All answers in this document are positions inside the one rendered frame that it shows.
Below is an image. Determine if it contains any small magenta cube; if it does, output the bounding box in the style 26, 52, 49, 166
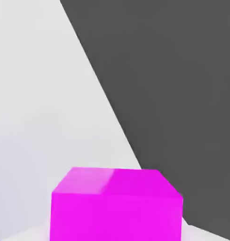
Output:
49, 166, 183, 241

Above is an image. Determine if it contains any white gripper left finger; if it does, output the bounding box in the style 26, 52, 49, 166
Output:
2, 220, 51, 241

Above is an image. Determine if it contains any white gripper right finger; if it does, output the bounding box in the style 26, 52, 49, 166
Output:
182, 216, 230, 241

